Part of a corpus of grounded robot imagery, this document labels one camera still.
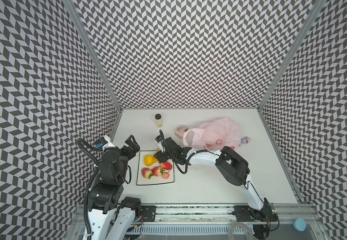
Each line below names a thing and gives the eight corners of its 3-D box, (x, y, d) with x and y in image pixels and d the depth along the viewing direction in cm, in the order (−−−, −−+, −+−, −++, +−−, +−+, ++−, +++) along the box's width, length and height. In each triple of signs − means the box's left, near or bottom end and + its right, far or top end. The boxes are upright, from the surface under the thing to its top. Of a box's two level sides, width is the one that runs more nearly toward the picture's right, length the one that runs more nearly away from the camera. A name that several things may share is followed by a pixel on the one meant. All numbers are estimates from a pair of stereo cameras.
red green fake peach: (140, 174, 85) (139, 172, 82) (145, 168, 87) (144, 165, 85) (149, 180, 83) (148, 178, 80) (154, 174, 85) (153, 171, 82)
